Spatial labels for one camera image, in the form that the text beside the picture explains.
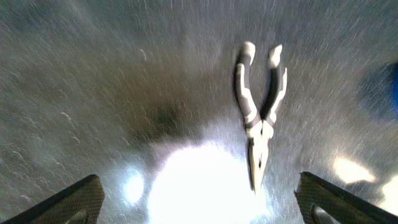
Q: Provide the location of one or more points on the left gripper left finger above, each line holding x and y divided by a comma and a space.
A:
77, 202

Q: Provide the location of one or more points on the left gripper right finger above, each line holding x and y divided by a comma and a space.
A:
329, 202

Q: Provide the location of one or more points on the black and white pliers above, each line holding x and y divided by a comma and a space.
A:
259, 149

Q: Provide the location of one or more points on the roll of blue tape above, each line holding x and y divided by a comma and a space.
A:
395, 90

